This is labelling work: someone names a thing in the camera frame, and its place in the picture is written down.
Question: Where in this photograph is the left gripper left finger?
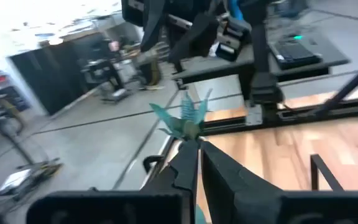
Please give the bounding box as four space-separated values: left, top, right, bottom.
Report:
140 139 199 194

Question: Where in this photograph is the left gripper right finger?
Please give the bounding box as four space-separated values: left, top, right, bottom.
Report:
200 141 282 224

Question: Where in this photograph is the green slide sandal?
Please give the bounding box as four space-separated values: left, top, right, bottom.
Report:
195 203 207 224

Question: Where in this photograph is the green plant in white pot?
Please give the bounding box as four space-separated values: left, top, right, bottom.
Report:
149 88 213 141

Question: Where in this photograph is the grey desk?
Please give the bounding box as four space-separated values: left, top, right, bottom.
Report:
172 30 351 86

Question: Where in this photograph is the backlit keyboard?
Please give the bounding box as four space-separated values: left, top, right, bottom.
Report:
268 39 323 70

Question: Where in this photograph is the black wire shoe rack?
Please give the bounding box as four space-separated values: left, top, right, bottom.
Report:
310 154 345 191

